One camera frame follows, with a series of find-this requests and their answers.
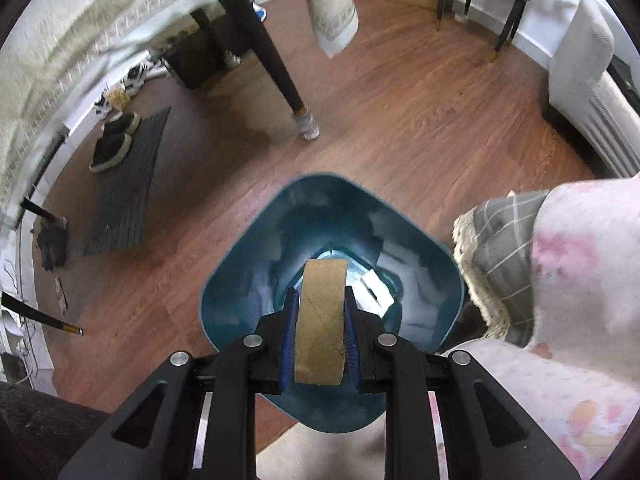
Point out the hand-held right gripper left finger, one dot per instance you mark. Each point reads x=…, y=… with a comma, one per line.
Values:
x=288, y=345

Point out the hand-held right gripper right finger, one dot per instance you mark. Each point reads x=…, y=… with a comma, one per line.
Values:
x=351, y=345

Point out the brown cardboard tube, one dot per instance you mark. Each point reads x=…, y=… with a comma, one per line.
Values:
x=320, y=325

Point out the teal plastic bin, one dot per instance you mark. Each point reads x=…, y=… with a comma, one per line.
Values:
x=250, y=280

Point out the grey plaid fringed cloth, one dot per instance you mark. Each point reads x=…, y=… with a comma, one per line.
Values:
x=505, y=240

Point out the dark ribbed doormat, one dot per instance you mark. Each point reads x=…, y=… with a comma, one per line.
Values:
x=127, y=185

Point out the pink printed blanket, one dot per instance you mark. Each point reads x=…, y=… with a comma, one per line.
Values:
x=580, y=310

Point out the black gold-tipped furniture leg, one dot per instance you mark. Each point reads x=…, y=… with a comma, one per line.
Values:
x=40, y=317

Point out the dark cloth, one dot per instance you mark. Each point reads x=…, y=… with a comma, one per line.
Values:
x=51, y=245

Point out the dark slipper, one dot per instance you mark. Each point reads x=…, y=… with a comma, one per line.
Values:
x=109, y=152
x=121, y=124

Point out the black table leg with sock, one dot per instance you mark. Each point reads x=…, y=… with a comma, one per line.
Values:
x=270, y=60

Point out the black storage box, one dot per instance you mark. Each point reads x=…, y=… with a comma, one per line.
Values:
x=200, y=60

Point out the white sneakers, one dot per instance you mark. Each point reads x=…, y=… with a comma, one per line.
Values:
x=135, y=77

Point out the blue shoe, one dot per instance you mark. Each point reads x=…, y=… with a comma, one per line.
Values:
x=258, y=7

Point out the cream patterned cloth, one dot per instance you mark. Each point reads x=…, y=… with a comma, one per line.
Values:
x=332, y=5

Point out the grey armchair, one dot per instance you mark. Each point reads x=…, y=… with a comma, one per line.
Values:
x=585, y=70

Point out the cream lace tablecloth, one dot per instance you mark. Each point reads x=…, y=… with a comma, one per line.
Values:
x=75, y=35

